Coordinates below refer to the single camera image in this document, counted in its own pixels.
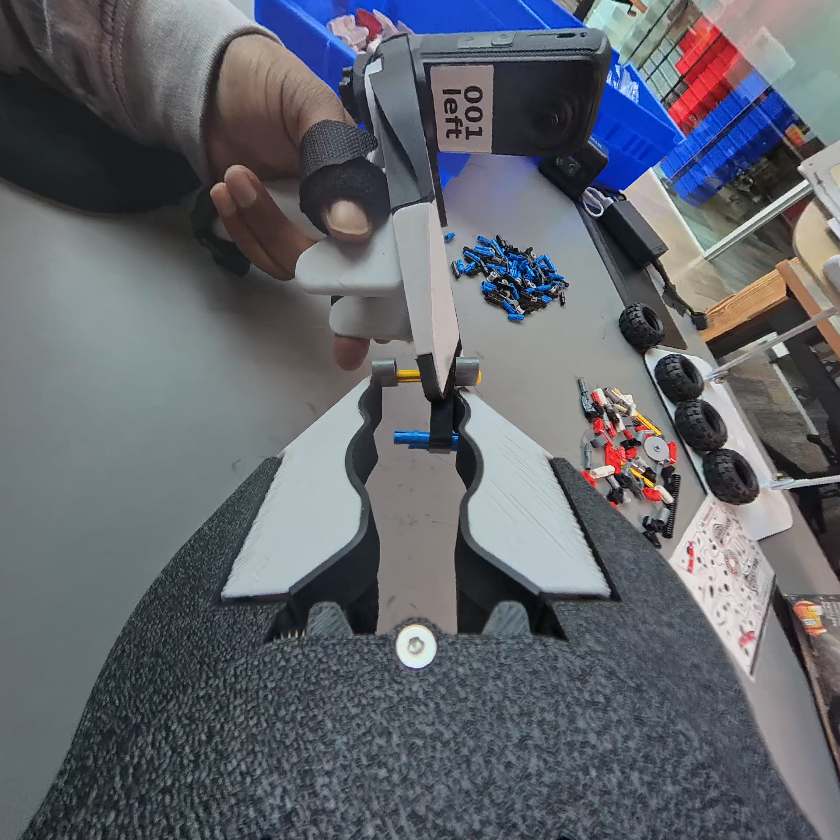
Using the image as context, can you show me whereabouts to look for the wooden side table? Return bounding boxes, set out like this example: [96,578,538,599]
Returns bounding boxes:
[699,258,840,460]

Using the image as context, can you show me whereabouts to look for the white sticker sheet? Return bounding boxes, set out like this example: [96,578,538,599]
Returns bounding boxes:
[668,495,777,677]

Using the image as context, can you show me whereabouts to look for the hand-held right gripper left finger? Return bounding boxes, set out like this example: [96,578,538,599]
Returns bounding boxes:
[220,377,382,601]

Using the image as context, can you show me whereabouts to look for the person's left forearm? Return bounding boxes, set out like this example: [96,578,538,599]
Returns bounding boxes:
[0,0,283,172]

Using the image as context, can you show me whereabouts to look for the large blue plastic bin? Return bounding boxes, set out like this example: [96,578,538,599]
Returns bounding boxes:
[255,0,480,188]

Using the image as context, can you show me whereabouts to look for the white book stand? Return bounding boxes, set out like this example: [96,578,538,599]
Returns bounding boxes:
[705,308,840,493]

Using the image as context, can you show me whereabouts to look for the white tray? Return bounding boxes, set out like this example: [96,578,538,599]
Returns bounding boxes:
[643,346,794,541]

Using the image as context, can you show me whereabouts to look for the pink and red scraps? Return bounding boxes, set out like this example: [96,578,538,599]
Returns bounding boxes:
[326,10,411,53]

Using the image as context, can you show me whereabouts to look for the black toy tyre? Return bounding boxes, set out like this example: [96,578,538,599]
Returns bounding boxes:
[620,303,667,350]
[675,399,728,452]
[653,354,706,403]
[702,448,761,505]

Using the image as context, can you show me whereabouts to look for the black power adapter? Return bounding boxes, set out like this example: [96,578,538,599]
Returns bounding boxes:
[598,197,669,266]

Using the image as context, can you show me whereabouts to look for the pile of blue black pins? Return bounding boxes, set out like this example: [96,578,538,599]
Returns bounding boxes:
[444,231,571,324]

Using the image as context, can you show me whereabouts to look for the toy truck cardboard box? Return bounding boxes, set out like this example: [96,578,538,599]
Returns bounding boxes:
[781,592,840,762]

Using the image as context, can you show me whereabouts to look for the person's left hand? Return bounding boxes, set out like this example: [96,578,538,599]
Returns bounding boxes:
[200,36,387,373]

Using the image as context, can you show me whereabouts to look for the small black toy brick assembly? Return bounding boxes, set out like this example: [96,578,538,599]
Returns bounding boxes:
[371,357,484,455]

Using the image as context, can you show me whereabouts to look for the black device with green light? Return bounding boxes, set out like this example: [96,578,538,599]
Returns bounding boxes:
[538,143,610,200]

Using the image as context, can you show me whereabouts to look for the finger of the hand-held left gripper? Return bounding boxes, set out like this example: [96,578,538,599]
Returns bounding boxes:
[392,199,462,403]

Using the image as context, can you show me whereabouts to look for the pile of red white bricks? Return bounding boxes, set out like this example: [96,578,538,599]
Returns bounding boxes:
[576,375,683,549]

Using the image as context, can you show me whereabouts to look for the stack of red blue crates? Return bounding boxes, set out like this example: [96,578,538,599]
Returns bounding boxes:
[659,16,805,201]

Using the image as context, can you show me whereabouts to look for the grey desk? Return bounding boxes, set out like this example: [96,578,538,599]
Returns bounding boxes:
[0,152,840,840]

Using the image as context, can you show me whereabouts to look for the black adapter cable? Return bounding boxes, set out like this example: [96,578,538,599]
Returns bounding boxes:
[648,259,710,330]

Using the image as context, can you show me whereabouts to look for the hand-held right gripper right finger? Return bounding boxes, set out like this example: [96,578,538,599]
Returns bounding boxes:
[456,387,613,599]

